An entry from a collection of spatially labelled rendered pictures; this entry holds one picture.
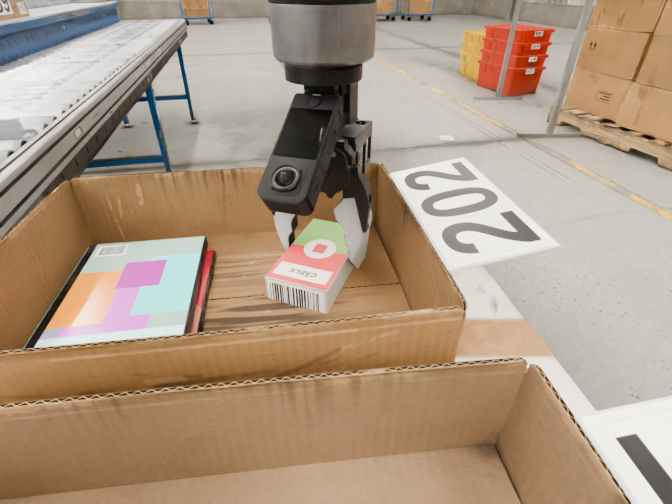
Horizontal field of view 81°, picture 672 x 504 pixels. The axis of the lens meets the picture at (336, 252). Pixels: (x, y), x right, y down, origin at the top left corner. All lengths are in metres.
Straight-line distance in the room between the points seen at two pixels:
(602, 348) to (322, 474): 1.44
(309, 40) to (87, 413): 0.30
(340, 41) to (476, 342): 0.30
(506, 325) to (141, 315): 0.36
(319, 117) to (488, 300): 0.27
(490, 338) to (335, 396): 0.21
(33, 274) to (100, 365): 0.20
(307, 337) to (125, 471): 0.15
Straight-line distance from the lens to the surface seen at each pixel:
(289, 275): 0.41
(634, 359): 1.69
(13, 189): 0.97
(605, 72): 3.94
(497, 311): 0.46
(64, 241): 0.54
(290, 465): 0.32
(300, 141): 0.35
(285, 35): 0.36
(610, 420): 0.26
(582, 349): 1.63
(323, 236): 0.47
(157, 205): 0.55
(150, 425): 0.28
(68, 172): 1.22
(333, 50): 0.35
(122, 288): 0.46
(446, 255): 0.34
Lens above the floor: 1.04
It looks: 34 degrees down
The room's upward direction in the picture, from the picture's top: straight up
